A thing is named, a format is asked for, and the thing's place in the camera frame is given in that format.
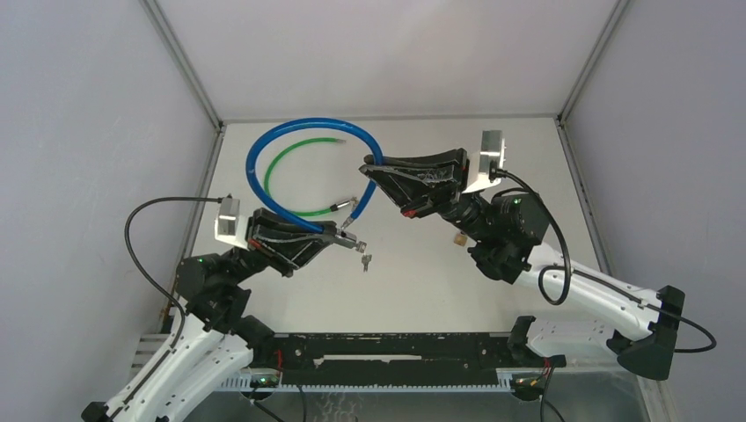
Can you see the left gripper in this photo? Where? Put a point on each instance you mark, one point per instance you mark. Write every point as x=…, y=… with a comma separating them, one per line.
x=289, y=253

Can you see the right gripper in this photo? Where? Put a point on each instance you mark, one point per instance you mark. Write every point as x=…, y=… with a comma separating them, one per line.
x=420, y=191

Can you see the brass padlock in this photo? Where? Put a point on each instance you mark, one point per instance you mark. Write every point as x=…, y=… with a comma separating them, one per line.
x=460, y=239

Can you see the blue lock keys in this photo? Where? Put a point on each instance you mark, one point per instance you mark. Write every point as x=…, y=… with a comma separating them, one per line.
x=366, y=257

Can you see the blue cable lock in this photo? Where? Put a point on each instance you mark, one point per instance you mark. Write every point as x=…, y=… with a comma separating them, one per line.
x=277, y=138

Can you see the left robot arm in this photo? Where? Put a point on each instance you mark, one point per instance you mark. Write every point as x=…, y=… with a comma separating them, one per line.
x=212, y=337

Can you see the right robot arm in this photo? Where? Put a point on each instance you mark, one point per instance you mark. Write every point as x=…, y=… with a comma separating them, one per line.
x=518, y=241

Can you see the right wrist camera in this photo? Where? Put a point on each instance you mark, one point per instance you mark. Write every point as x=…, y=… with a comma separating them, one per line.
x=484, y=166

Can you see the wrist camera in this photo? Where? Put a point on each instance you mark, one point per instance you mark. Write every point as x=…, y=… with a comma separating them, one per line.
x=484, y=166
x=227, y=219

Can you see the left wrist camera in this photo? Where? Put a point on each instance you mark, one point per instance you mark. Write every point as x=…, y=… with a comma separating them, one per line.
x=227, y=219

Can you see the green cable lock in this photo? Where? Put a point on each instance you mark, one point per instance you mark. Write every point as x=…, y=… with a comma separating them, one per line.
x=292, y=179

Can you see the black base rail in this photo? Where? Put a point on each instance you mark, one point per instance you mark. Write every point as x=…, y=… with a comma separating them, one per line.
x=397, y=360

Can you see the white cable duct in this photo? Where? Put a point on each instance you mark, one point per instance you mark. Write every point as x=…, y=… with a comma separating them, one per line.
x=248, y=383

